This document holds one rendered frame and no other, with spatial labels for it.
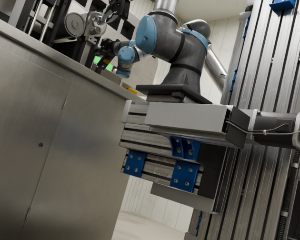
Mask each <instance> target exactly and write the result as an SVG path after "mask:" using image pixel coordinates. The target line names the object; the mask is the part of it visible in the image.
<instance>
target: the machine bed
mask: <svg viewBox="0 0 300 240"><path fill-rule="evenodd" d="M0 34H1V35H3V36H4V37H6V38H8V39H10V40H12V41H14V42H16V43H18V44H20V45H22V46H24V47H26V48H27V49H29V50H31V51H33V52H35V53H37V54H39V55H41V56H43V57H45V58H47V59H49V60H51V61H53V62H55V63H57V64H58V65H60V66H62V67H64V68H66V69H68V70H70V71H72V72H74V73H76V74H78V75H80V76H81V77H83V78H85V79H87V80H89V81H91V82H93V83H95V84H97V85H99V86H101V87H102V88H104V89H106V90H108V91H110V92H112V93H114V94H116V95H118V96H120V97H122V98H124V99H125V100H132V101H134V102H136V101H142V102H147V101H146V100H144V99H143V98H141V97H139V96H137V95H135V94H134V93H132V92H130V91H128V90H127V89H125V88H123V87H121V86H119V85H118V84H116V83H114V82H112V81H110V80H109V79H107V78H105V77H103V76H101V75H99V74H98V73H96V72H94V71H92V70H90V69H89V68H87V67H85V66H83V65H81V64H80V63H78V62H76V61H74V60H73V59H71V58H69V57H67V56H65V55H64V54H62V53H60V52H58V51H56V50H55V49H53V48H51V47H49V46H48V45H46V44H44V43H42V42H40V41H39V40H37V39H35V38H33V37H31V36H30V35H28V34H26V33H24V32H22V31H21V30H19V29H17V28H15V27H13V26H11V25H10V24H8V23H6V22H4V21H2V20H1V19H0Z"/></svg>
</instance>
